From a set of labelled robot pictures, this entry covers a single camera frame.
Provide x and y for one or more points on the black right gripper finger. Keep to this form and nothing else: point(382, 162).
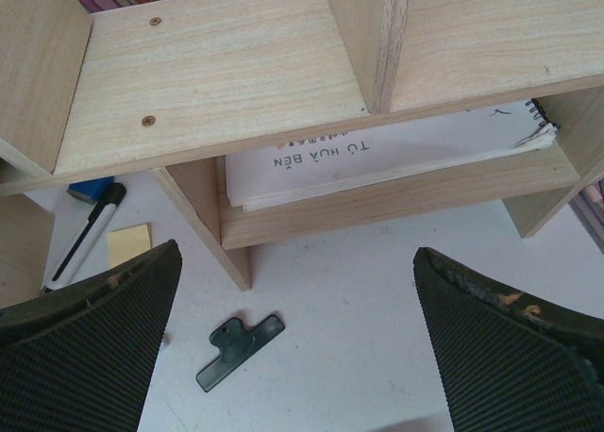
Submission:
point(81, 358)
point(236, 344)
point(508, 360)

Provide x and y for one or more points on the blue eraser block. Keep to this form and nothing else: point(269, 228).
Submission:
point(91, 190)

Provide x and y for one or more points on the light wooden bookshelf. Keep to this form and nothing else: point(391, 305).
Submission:
point(171, 86)

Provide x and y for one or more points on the yellow sticky note pad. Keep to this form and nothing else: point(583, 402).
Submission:
point(127, 243)

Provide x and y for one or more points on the white papers on lower shelf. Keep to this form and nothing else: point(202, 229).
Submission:
point(303, 169)

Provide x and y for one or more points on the black white pen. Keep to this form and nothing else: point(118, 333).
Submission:
point(63, 274)

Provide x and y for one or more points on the small wooden stand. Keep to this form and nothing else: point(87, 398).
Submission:
point(26, 232)

